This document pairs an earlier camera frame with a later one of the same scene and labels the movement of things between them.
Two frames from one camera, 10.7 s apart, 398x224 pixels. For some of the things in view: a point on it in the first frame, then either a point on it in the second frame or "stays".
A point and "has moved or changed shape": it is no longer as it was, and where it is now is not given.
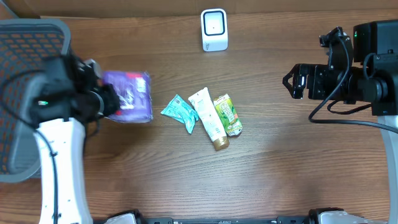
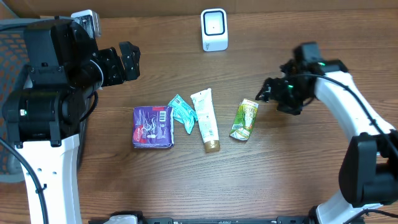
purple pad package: x=135 y=91 to x=153 y=127
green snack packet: x=229 y=115 to x=244 y=119
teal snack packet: x=183 y=111 stays
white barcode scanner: x=214 y=30 stays
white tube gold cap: x=203 y=101 has moved or changed shape
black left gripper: x=112 y=95 to x=118 y=74
